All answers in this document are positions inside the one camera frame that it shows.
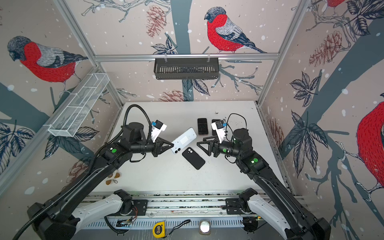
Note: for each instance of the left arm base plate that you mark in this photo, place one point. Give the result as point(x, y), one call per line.
point(139, 208)

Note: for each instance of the black phone face up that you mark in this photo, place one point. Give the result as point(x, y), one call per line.
point(183, 140)

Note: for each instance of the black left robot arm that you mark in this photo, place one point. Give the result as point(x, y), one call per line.
point(61, 217)

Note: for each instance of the white wire mesh basket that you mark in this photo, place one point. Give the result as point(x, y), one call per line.
point(81, 102)

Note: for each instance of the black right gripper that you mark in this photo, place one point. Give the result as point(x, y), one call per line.
point(214, 144)

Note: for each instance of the salmon pink phone case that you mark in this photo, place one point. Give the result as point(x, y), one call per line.
point(202, 133)

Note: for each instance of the black phone case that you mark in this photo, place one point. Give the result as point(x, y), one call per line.
point(193, 158)

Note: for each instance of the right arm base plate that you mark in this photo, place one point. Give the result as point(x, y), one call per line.
point(236, 207)

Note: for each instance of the black wall basket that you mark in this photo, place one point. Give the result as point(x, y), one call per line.
point(187, 69)

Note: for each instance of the round silver puck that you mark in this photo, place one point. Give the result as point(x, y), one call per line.
point(204, 227)

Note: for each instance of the small circuit board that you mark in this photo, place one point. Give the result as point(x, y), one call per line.
point(123, 223)

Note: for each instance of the yellow tape measure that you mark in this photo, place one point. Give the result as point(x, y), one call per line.
point(159, 230)

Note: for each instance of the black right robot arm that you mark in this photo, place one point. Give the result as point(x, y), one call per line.
point(286, 215)

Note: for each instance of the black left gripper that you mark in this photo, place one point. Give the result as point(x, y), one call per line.
point(158, 147)

